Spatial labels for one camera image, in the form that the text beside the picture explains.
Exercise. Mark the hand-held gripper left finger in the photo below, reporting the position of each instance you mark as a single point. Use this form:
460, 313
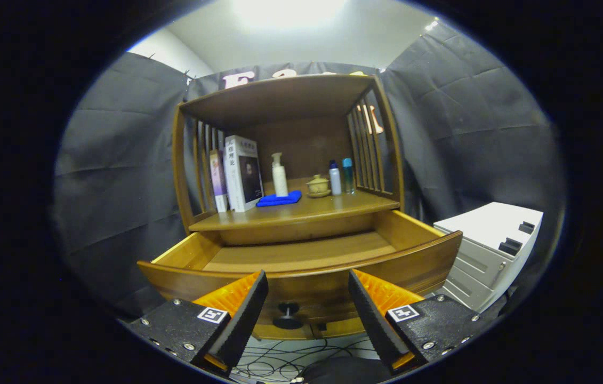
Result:
244, 314

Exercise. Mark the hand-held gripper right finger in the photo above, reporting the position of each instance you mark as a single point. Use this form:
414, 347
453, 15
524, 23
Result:
371, 320

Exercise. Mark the wooden drawer with black knob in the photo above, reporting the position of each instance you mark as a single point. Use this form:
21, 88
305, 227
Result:
306, 250

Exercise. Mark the wooden countertop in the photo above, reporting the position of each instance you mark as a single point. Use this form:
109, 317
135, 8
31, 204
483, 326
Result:
322, 208

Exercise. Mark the wooden cabinet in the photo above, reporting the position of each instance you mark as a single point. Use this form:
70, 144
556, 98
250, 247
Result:
301, 144

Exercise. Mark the blue folded cloth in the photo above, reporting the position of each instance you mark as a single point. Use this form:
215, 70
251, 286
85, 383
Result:
280, 200

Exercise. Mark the purple book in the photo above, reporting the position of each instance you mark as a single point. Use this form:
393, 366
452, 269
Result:
218, 181

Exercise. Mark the white pump bottle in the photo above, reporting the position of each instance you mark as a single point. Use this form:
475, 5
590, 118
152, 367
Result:
280, 181

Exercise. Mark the white book with portrait cover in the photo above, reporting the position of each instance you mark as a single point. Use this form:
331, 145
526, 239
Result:
245, 176

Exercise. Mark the white bottle with blue cap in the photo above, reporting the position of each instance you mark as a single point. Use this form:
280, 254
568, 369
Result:
335, 181

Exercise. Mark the yellow lidded teacup with saucer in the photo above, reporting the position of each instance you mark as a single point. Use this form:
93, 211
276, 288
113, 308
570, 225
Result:
318, 185

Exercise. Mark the teal glass bottle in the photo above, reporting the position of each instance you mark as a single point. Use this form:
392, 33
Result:
348, 176

